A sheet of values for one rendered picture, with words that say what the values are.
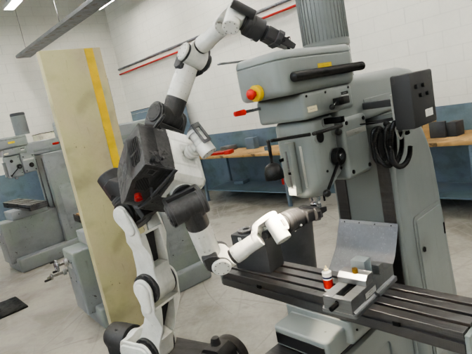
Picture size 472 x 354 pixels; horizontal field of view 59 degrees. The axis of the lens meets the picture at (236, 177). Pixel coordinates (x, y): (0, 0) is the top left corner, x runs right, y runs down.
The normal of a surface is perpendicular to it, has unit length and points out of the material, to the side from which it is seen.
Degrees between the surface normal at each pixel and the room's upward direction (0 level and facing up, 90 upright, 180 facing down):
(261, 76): 90
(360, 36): 90
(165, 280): 81
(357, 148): 90
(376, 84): 90
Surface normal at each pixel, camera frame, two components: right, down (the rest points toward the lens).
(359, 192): -0.72, 0.26
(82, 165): 0.67, 0.00
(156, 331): -0.52, 0.25
